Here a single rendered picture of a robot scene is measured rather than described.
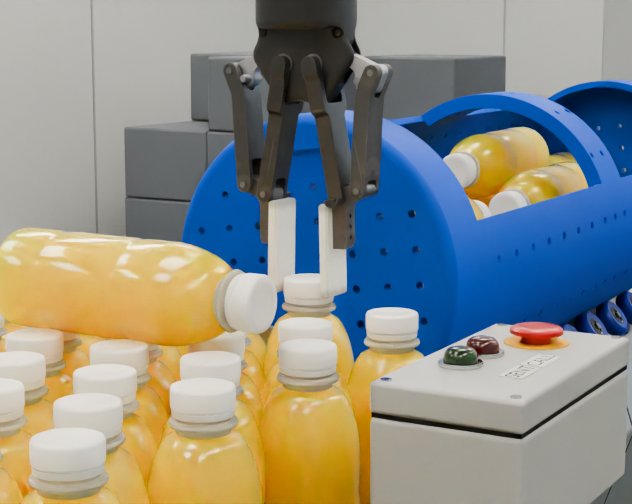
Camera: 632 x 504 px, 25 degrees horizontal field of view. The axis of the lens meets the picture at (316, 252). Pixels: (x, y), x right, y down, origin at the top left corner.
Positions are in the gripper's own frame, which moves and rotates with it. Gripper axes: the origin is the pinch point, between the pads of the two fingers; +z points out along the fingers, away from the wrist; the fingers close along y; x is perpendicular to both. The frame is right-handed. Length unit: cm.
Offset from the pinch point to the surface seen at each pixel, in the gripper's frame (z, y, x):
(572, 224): 3.3, -5.0, -45.6
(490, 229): 1.3, -4.5, -25.1
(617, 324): 18, -2, -70
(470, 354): 3.7, -18.8, 12.4
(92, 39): -12, 311, -373
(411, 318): 4.4, -9.0, 0.5
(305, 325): 4.3, -3.9, 7.1
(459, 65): -3, 153, -375
